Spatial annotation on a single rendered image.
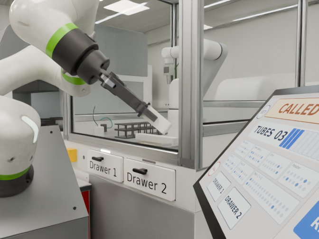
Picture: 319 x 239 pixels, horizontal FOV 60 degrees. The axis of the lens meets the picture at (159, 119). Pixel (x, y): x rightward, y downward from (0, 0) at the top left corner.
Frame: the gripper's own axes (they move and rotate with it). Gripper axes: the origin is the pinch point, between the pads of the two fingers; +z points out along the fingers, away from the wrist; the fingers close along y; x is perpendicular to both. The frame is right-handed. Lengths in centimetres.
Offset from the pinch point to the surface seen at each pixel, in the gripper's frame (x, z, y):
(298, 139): -12.6, 17.3, -21.8
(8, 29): 23, -104, 112
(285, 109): -17.9, 17.3, -9.8
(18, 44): 26, -95, 116
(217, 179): 1.0, 17.3, -6.4
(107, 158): 32, -4, 63
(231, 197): 0.8, 17.3, -17.7
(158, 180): 19.1, 16.2, 37.8
